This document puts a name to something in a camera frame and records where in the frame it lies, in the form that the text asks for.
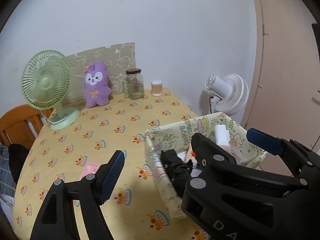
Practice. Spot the pink fabric pouch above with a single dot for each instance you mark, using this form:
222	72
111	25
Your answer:
231	149

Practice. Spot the wooden chair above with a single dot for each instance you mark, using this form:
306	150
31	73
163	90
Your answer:
22	125

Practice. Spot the white floor fan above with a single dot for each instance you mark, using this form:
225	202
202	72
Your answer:
229	93

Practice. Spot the black drawstring pouch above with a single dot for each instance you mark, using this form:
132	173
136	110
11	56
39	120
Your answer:
177	170

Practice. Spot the purple plush bunny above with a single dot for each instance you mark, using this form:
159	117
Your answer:
97	91

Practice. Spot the yellow cake-print tablecloth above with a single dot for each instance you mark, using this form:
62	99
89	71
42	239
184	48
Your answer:
135	209

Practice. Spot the pink tissue pack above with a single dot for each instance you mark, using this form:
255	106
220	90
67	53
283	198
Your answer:
90	168

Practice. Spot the glass jar with lid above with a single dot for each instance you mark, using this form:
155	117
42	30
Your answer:
134	83

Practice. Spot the black garment on chair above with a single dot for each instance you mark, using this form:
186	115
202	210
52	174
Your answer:
17	156

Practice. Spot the beige door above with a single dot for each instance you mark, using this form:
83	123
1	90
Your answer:
284	96

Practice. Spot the patterned fabric storage box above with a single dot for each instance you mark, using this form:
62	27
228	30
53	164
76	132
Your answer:
177	136

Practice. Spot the white cloth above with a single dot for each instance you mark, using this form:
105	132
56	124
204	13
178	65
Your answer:
222	136

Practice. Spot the beige patterned board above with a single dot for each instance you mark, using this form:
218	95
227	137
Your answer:
118	59

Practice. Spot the blue plaid bedding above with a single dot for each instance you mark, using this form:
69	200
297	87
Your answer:
7	186

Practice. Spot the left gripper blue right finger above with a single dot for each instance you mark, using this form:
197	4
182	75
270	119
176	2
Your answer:
265	141

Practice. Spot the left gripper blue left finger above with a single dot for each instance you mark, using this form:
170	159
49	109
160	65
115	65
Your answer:
108	175

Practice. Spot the green desk fan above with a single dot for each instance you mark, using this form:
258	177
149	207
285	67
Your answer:
45	83

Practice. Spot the cotton swab container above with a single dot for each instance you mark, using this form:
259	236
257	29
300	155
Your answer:
156	88

